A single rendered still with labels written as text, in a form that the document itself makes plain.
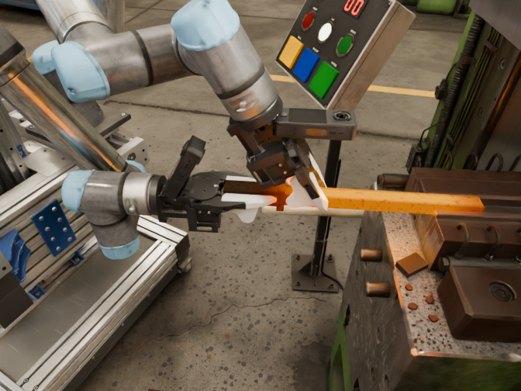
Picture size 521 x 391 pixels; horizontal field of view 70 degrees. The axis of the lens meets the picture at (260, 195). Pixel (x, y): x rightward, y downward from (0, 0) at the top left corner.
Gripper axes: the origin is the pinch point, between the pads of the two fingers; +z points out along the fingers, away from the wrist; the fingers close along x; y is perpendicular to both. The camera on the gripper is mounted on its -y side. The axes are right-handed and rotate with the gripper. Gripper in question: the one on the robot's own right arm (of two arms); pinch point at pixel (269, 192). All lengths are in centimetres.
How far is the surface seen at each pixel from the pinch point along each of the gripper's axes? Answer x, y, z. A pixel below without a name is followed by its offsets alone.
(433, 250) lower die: 6.2, 5.1, 27.5
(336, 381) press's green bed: -4, 85, 24
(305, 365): -15, 100, 16
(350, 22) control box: -50, -13, 17
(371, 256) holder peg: 2.1, 12.6, 19.6
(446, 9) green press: -458, 91, 196
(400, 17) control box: -43, -16, 27
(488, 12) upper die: -5.8, -27.8, 27.0
